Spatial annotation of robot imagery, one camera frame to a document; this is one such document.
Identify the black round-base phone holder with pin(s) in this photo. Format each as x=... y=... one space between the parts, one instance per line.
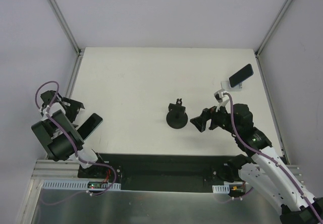
x=176 y=117

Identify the blue smartphone black screen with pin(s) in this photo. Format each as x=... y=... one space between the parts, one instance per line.
x=241 y=75

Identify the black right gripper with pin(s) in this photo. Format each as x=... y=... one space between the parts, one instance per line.
x=209 y=121

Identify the teal smartphone black screen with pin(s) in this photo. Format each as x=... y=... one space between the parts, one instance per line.
x=88 y=127

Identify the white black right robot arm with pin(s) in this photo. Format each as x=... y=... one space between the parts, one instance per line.
x=260 y=166

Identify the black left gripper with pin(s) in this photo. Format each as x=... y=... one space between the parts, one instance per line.
x=60 y=102

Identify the left white cable duct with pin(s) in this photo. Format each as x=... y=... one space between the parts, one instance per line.
x=79 y=185

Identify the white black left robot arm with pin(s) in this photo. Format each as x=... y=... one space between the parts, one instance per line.
x=59 y=136

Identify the right white cable duct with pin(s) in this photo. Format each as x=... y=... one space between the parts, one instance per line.
x=221 y=189

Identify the white folding phone stand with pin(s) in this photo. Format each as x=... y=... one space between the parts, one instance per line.
x=227 y=87

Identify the aluminium rail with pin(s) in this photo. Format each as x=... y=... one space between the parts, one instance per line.
x=296 y=171
x=55 y=169

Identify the left aluminium frame post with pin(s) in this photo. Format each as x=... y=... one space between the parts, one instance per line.
x=64 y=25

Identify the right aluminium frame post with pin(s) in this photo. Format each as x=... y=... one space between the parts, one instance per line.
x=274 y=25

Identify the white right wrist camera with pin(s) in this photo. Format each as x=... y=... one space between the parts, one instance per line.
x=222 y=98

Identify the aluminium rail right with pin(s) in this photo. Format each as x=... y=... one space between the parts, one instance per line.
x=296 y=171

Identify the white cable duct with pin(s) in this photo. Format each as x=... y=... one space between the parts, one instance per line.
x=221 y=189
x=79 y=185

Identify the aluminium rail left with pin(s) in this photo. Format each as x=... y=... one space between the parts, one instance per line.
x=55 y=169

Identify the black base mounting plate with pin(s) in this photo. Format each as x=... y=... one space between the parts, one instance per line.
x=167 y=173

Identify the aluminium frame post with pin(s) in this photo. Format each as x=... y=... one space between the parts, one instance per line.
x=274 y=25
x=64 y=25

